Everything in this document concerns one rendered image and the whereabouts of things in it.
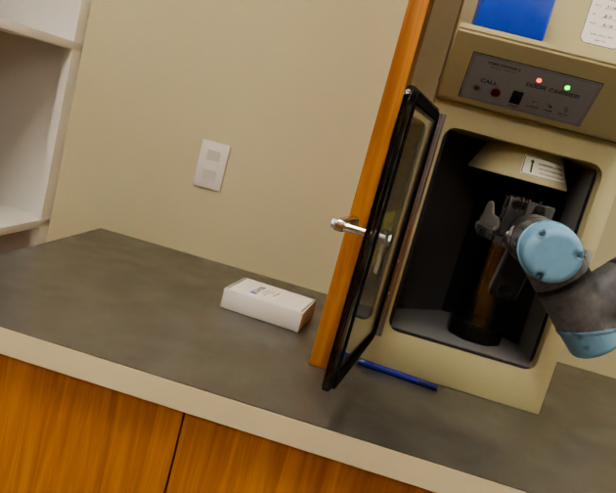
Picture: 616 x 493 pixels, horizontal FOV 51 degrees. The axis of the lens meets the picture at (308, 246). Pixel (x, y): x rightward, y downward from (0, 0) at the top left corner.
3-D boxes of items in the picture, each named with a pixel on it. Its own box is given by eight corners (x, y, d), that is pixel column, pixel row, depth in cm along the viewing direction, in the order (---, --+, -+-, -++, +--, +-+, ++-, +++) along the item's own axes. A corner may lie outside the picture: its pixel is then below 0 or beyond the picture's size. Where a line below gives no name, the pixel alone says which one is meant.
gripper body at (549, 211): (549, 205, 107) (567, 212, 95) (532, 255, 108) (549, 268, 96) (503, 194, 107) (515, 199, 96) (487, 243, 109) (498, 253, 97)
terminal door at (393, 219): (373, 338, 111) (439, 110, 104) (325, 396, 82) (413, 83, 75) (368, 337, 111) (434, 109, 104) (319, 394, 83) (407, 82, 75)
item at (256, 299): (240, 294, 135) (244, 276, 134) (312, 318, 132) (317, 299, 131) (219, 306, 123) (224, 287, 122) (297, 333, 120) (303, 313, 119)
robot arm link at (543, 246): (542, 300, 82) (510, 243, 82) (526, 284, 93) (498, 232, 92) (600, 272, 81) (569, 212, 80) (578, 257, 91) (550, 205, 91)
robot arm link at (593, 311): (661, 324, 84) (622, 250, 84) (592, 368, 83) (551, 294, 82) (624, 318, 92) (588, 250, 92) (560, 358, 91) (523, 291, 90)
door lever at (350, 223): (380, 238, 91) (385, 220, 91) (366, 245, 82) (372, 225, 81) (344, 227, 92) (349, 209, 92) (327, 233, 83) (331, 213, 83)
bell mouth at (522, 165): (462, 164, 125) (471, 136, 124) (553, 188, 123) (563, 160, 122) (472, 166, 107) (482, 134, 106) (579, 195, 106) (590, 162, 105)
